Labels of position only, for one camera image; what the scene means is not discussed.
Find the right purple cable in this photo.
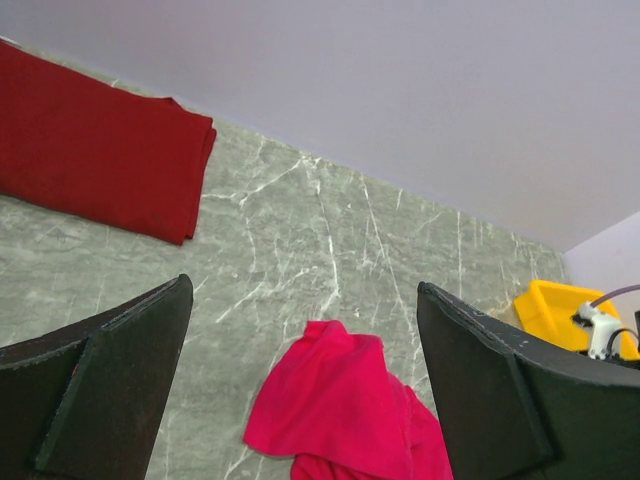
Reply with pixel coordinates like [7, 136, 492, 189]
[592, 283, 640, 307]

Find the pink t shirt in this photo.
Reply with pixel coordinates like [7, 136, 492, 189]
[244, 320, 453, 479]

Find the yellow plastic tray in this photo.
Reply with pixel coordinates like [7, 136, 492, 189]
[514, 280, 639, 362]

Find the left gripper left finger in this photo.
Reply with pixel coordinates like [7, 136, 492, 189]
[1, 274, 193, 479]

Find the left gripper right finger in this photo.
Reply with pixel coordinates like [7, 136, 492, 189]
[417, 282, 639, 479]

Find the folded dark red t shirt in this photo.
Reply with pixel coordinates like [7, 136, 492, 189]
[1, 44, 217, 245]

